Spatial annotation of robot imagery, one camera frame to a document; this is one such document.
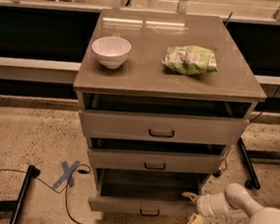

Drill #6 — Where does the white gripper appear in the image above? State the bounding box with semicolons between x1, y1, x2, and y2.
181;191;233;224

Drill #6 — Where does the grey bottom drawer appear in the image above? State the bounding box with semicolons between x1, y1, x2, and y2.
89;169;208;217

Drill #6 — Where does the grey drawer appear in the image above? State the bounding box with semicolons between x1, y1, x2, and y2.
88;149;224;175
79;110;248;145
89;169;208;217

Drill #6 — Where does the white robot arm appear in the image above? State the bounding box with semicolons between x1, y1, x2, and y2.
181;184;280;224

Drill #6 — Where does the grey middle drawer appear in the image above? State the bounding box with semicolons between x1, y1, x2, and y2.
88;149;224;175

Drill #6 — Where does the grey top drawer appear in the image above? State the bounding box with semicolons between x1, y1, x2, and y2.
79;110;248;145

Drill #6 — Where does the grey drawer cabinet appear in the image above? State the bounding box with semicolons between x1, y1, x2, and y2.
62;2;274;208

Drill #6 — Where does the black right stand leg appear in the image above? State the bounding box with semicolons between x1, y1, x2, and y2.
238;138;260;189

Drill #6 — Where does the black stand leg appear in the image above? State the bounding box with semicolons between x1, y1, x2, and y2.
238;138;260;189
0;165;40;224

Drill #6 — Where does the blue tape cross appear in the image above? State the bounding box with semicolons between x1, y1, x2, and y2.
52;161;80;189

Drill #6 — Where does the green chip bag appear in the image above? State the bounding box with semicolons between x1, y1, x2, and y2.
162;45;218;76

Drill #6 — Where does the white bowl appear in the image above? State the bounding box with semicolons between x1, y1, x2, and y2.
91;36;131;69

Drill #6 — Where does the black left stand leg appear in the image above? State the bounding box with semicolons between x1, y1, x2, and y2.
0;165;40;224

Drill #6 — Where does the grey window railing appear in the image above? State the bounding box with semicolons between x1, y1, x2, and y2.
0;0;280;107

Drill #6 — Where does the black right cable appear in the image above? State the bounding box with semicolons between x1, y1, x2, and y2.
212;60;280;185

